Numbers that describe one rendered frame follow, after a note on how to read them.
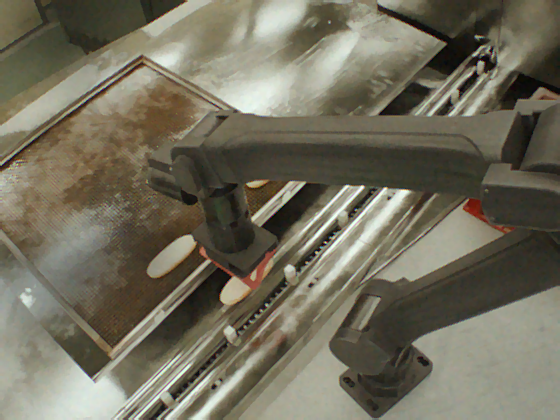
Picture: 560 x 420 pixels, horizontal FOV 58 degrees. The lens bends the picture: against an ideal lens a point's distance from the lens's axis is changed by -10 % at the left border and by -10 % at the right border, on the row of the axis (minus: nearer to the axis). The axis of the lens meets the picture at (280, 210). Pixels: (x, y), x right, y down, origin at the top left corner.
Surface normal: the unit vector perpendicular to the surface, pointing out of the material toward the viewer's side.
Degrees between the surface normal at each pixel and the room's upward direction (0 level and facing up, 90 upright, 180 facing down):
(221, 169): 93
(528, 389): 0
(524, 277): 88
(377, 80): 10
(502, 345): 0
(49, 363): 0
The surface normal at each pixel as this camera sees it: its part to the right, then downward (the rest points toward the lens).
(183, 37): 0.00, -0.59
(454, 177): -0.59, 0.69
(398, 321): -0.51, 0.58
